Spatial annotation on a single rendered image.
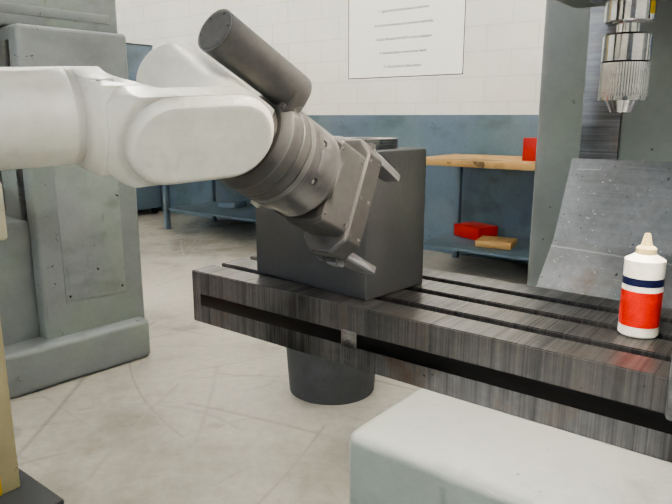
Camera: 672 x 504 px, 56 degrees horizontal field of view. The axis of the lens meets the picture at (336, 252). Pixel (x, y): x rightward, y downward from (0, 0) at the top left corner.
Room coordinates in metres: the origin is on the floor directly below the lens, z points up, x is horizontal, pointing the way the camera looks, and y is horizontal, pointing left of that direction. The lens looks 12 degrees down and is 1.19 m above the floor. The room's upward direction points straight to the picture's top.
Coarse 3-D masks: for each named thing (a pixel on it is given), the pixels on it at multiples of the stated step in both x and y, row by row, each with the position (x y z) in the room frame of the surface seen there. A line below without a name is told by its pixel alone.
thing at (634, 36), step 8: (624, 32) 0.65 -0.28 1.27; (632, 32) 0.65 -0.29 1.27; (640, 32) 0.64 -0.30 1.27; (648, 32) 0.65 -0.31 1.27; (608, 40) 0.66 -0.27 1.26; (616, 40) 0.65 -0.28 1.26; (624, 40) 0.65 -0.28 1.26; (632, 40) 0.64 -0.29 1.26; (640, 40) 0.64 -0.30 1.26; (648, 40) 0.65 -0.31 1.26
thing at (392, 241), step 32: (416, 160) 0.82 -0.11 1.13; (384, 192) 0.78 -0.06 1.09; (416, 192) 0.83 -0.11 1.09; (256, 224) 0.91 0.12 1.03; (288, 224) 0.86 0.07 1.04; (384, 224) 0.78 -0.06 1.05; (416, 224) 0.83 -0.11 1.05; (288, 256) 0.86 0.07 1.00; (384, 256) 0.78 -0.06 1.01; (416, 256) 0.83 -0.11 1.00; (320, 288) 0.82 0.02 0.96; (352, 288) 0.77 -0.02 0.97; (384, 288) 0.78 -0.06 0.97
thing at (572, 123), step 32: (544, 32) 1.11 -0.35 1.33; (576, 32) 1.06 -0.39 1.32; (608, 32) 1.03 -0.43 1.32; (544, 64) 1.10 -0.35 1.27; (576, 64) 1.06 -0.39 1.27; (544, 96) 1.09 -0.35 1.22; (576, 96) 1.06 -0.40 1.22; (544, 128) 1.09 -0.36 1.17; (576, 128) 1.06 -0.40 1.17; (608, 128) 1.02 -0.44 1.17; (640, 128) 1.00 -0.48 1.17; (544, 160) 1.09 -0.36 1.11; (640, 160) 0.99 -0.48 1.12; (544, 192) 1.08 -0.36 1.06; (544, 224) 1.08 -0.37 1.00; (544, 256) 1.08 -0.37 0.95
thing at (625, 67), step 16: (608, 48) 0.66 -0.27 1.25; (624, 48) 0.65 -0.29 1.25; (640, 48) 0.64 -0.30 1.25; (608, 64) 0.66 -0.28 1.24; (624, 64) 0.65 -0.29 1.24; (640, 64) 0.64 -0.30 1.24; (608, 80) 0.66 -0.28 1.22; (624, 80) 0.65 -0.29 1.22; (640, 80) 0.64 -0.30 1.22; (608, 96) 0.66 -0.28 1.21; (624, 96) 0.65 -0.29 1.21; (640, 96) 0.65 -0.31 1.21
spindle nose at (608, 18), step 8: (608, 0) 0.67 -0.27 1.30; (616, 0) 0.65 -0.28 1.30; (624, 0) 0.65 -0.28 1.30; (632, 0) 0.64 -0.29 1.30; (640, 0) 0.64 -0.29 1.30; (648, 0) 0.64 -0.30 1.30; (656, 0) 0.65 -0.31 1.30; (608, 8) 0.66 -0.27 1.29; (616, 8) 0.65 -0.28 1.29; (624, 8) 0.65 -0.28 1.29; (632, 8) 0.64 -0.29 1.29; (640, 8) 0.64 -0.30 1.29; (648, 8) 0.64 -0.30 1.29; (656, 8) 0.65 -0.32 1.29; (608, 16) 0.66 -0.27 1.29; (616, 16) 0.65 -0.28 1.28; (624, 16) 0.65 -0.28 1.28; (632, 16) 0.64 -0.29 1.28; (640, 16) 0.64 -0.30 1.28; (648, 16) 0.64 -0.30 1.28; (608, 24) 0.68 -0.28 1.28
